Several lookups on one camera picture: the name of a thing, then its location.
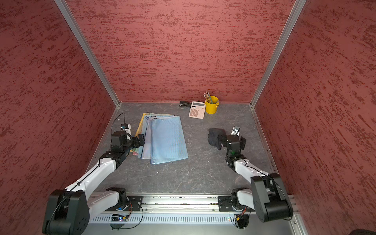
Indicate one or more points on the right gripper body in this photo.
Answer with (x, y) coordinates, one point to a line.
(242, 145)

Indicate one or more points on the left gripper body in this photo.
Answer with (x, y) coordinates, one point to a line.
(133, 143)

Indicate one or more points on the dark grey cloth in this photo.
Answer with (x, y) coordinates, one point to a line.
(213, 137)

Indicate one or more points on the yellow mesh document bag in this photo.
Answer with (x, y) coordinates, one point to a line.
(139, 130)

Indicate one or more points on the green mesh document bag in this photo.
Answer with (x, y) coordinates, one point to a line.
(135, 152)

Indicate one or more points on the clear white mesh document bag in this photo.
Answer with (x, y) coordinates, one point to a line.
(159, 116)

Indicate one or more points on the blue mesh document bag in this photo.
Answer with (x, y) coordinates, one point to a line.
(167, 140)
(145, 151)

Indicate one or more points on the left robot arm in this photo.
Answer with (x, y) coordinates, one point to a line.
(70, 210)

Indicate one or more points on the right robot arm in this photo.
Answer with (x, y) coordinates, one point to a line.
(267, 195)

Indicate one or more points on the yellow mug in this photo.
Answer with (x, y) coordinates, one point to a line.
(211, 108)

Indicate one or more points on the pink calculator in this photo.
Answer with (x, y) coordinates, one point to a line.
(197, 110)

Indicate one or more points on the pencils in mug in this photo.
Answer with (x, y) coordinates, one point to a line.
(208, 97)

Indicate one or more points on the black stapler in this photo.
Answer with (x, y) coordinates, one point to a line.
(185, 104)

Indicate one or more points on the perforated metal strip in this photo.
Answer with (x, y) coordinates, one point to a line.
(186, 219)

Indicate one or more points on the right black connector box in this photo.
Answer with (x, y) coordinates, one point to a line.
(242, 220)

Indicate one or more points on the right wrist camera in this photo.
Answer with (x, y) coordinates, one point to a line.
(236, 131)

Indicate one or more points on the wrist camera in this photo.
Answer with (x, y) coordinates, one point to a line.
(236, 131)
(127, 128)

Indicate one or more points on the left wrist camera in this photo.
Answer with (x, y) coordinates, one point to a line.
(127, 128)

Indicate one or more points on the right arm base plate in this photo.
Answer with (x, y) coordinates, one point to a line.
(226, 204)

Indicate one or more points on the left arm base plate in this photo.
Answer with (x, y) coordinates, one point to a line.
(133, 204)

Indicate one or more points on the aluminium front rail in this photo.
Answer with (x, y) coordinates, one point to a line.
(159, 203)

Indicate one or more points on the left circuit board with cables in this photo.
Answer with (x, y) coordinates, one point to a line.
(121, 218)

